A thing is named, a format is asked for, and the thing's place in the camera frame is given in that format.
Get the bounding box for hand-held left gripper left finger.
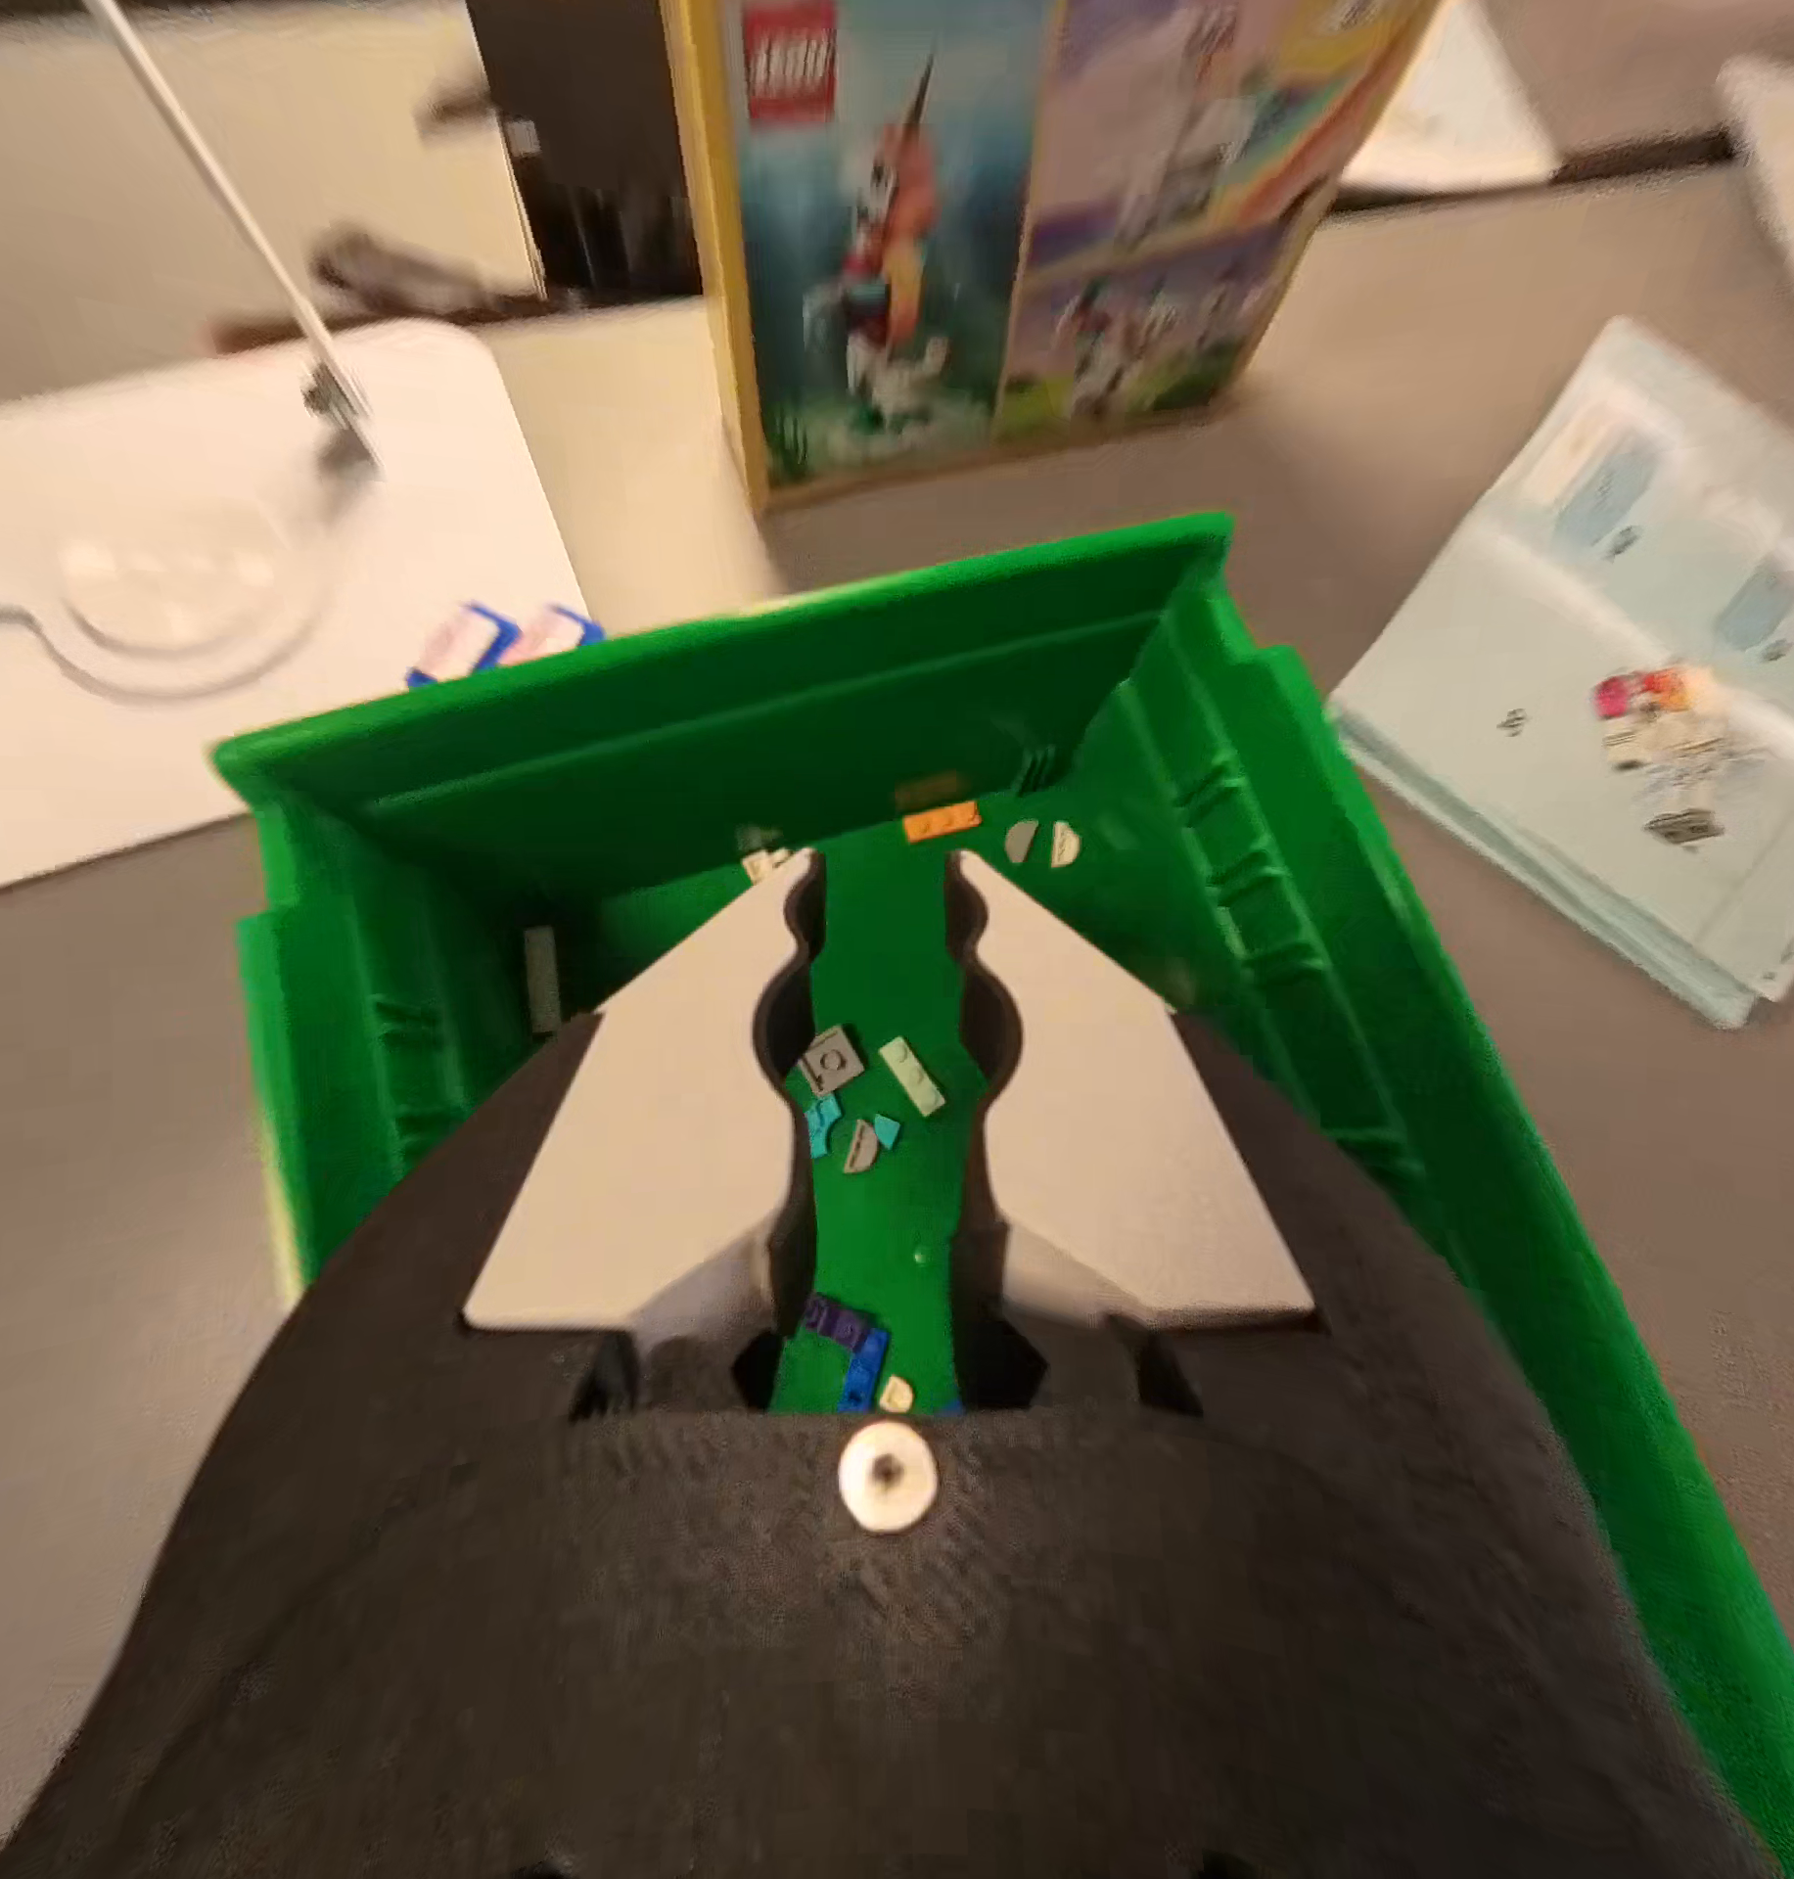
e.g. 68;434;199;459
460;848;832;1413

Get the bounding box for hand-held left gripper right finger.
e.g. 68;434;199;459
943;852;1320;1412

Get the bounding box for lego pieces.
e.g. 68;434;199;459
520;799;1089;1418

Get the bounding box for green plastic bin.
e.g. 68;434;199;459
210;511;1794;1879

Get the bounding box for pink blue lego piece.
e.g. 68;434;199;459
500;603;608;673

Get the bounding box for blue and white LEGO bricks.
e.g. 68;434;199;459
400;600;527;692

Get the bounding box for colourful lego box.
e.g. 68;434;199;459
660;0;1443;518

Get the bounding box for light blue instruction booklet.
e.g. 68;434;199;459
1326;315;1794;1033

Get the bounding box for black box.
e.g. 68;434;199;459
460;0;702;306

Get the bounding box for white thin stand rod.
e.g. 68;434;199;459
81;0;389;475

